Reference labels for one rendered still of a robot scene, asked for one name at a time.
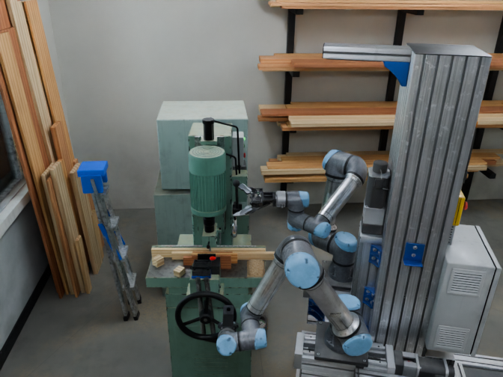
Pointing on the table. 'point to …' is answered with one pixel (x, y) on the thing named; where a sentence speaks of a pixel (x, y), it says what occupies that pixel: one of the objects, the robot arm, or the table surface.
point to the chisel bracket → (209, 238)
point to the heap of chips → (255, 268)
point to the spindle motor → (207, 180)
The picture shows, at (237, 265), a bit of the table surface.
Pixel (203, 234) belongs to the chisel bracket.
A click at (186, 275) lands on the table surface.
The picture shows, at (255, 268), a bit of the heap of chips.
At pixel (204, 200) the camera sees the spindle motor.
